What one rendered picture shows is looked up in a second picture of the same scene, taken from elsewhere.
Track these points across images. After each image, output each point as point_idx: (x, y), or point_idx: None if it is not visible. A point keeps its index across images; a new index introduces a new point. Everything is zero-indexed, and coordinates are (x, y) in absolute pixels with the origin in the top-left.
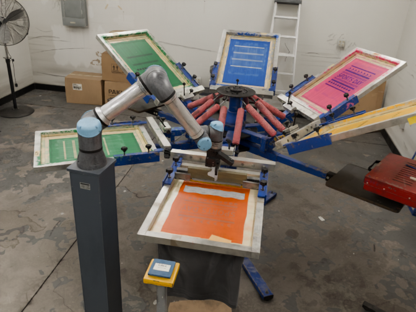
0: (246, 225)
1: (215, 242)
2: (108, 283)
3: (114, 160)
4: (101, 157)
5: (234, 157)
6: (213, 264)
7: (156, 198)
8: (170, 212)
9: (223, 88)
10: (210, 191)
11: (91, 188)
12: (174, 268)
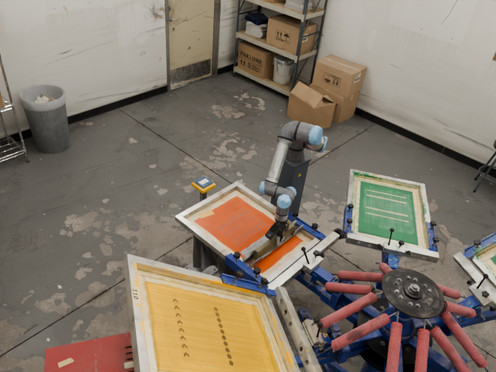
0: (209, 234)
1: (201, 204)
2: None
3: (291, 165)
4: (287, 153)
5: (297, 267)
6: None
7: (269, 203)
8: (254, 208)
9: (427, 283)
10: (265, 239)
11: None
12: (200, 187)
